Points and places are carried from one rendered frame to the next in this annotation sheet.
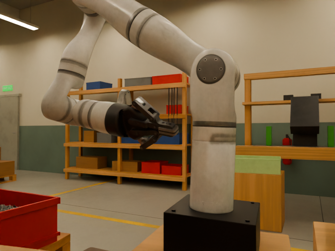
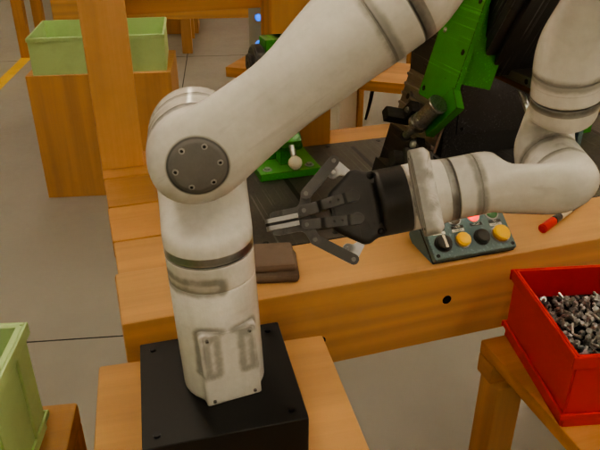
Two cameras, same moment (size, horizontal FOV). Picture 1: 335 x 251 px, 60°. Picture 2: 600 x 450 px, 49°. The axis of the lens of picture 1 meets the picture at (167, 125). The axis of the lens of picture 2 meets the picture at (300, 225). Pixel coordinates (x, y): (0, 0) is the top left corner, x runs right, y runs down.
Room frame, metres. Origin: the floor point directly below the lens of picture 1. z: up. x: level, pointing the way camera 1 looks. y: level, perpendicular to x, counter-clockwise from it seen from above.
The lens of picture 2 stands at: (1.17, -0.34, 1.46)
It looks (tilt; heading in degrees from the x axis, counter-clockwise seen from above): 28 degrees down; 147
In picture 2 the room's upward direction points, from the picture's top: straight up
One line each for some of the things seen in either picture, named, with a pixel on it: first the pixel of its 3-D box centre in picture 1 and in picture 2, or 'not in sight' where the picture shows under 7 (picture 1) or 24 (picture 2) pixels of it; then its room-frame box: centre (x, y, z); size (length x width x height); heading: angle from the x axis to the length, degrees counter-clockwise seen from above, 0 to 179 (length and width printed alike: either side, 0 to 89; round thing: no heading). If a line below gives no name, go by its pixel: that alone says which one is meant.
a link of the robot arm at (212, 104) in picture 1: (215, 92); (201, 180); (0.62, -0.10, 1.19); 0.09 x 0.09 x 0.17; 67
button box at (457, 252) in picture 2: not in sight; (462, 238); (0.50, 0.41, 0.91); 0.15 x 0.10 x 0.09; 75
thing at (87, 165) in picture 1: (124, 131); not in sight; (6.23, 0.91, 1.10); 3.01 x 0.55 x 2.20; 64
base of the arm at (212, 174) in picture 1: (212, 167); (217, 312); (0.62, -0.10, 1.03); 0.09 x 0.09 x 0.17; 78
